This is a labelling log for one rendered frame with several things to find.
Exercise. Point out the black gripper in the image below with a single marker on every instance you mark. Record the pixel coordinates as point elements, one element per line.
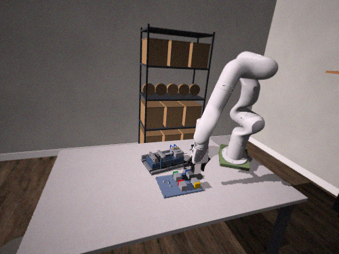
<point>198,156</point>

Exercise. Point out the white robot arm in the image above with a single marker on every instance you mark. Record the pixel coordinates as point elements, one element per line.
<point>247,68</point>

